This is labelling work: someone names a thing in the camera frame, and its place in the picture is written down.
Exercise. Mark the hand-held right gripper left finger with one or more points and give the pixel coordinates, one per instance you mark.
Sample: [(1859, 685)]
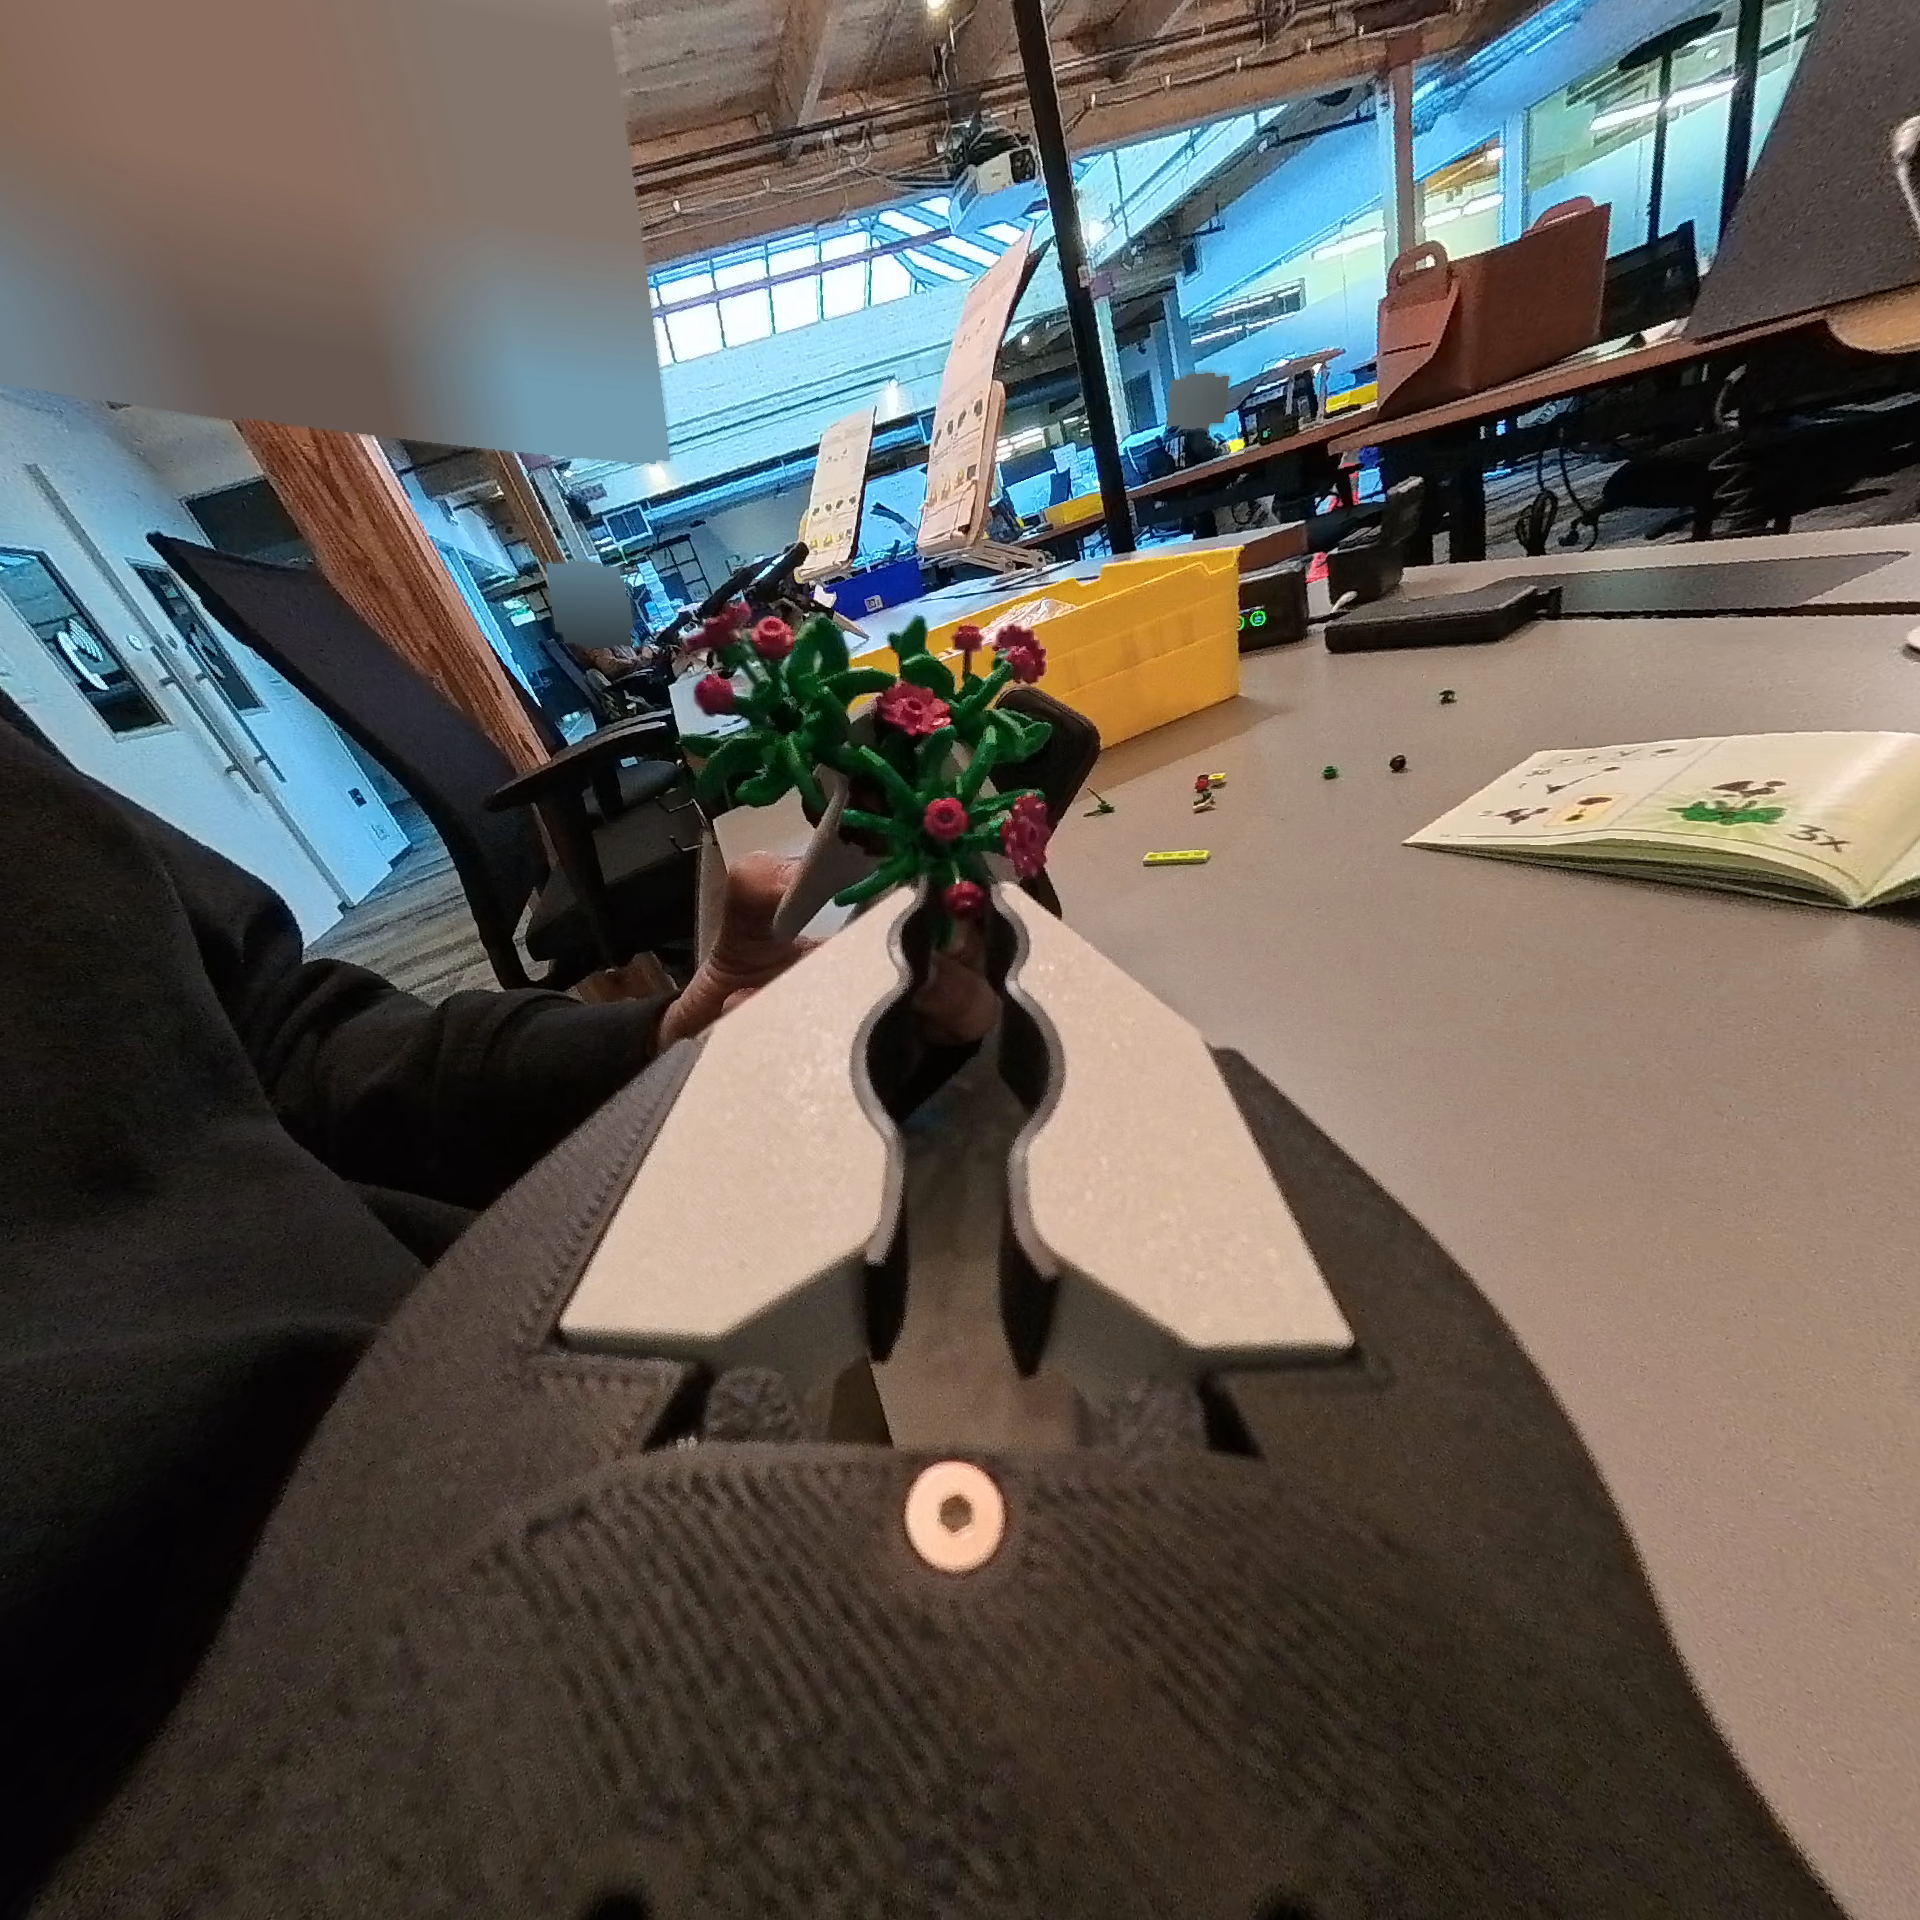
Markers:
[(721, 1184)]

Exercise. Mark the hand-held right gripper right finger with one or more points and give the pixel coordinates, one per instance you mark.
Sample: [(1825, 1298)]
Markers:
[(1185, 1184)]

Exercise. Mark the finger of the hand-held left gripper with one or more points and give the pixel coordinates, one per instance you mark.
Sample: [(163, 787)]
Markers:
[(820, 848), (709, 902)]

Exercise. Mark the small toy flower sprig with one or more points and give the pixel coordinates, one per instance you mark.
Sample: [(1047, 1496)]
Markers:
[(944, 818)]

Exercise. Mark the person's left forearm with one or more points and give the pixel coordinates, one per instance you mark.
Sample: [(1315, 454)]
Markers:
[(451, 1080)]

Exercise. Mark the person's left hand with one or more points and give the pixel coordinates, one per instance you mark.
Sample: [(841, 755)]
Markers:
[(733, 967)]

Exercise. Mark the yellow plastic bin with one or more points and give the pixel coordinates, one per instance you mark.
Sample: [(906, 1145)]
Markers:
[(1141, 646)]

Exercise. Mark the small blue bin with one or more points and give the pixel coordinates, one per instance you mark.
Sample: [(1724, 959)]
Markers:
[(885, 579)]

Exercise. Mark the black device green light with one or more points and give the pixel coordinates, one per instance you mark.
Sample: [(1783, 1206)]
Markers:
[(1271, 600)]

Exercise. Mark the idle hand-held gripper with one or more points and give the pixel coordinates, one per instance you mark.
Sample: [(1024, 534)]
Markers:
[(751, 579)]

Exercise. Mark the tall tan poster board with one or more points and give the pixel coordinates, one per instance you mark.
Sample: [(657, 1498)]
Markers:
[(968, 422)]

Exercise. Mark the small tan poster board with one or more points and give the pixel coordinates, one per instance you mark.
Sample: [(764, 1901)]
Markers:
[(839, 480)]

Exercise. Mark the black power adapter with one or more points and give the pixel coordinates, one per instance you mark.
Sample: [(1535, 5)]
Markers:
[(1371, 555)]

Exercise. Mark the large black office chair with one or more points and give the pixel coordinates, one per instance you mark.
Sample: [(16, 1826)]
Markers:
[(375, 704)]

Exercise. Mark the black flat box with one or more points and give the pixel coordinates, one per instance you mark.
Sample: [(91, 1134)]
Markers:
[(1440, 618)]

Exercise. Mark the wooden pillar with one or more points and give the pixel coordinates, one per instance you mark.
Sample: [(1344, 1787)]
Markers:
[(375, 569)]

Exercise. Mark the black pole lamp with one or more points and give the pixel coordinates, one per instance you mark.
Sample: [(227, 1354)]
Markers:
[(1073, 270), (1663, 182)]

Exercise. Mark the brown top desk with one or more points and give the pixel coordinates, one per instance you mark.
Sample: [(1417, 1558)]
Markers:
[(1500, 411)]

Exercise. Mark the ceiling projector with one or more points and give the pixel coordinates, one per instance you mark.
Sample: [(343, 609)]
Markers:
[(989, 162)]

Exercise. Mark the brown cardboard carrier box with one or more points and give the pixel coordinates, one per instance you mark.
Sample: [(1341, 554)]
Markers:
[(1500, 322)]

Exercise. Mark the open instruction booklet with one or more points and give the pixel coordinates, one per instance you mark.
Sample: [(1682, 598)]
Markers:
[(1695, 818)]

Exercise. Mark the black board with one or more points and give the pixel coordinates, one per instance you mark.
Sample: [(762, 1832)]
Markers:
[(1828, 165)]

